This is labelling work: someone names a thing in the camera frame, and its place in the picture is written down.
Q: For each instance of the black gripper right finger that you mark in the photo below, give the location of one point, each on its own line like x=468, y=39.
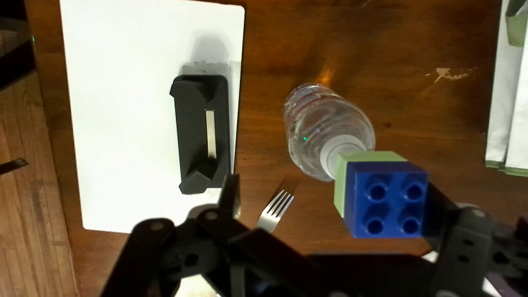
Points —
x=473, y=247

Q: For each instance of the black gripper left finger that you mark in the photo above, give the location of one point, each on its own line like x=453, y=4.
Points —
x=166, y=257

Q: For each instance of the blue lego block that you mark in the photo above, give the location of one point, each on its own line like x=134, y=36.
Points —
x=390, y=206

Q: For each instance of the clear plastic water bottle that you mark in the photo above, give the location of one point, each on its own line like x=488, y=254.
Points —
x=324, y=125

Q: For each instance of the silver fork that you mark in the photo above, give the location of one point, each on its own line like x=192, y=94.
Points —
x=275, y=211

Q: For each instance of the black stapler-like holder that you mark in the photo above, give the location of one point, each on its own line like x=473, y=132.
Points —
x=192, y=136

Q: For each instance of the white rectangular board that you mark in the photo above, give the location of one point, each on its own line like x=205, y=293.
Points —
x=121, y=108

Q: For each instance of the green binder with white pages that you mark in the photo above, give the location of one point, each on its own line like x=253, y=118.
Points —
x=509, y=82

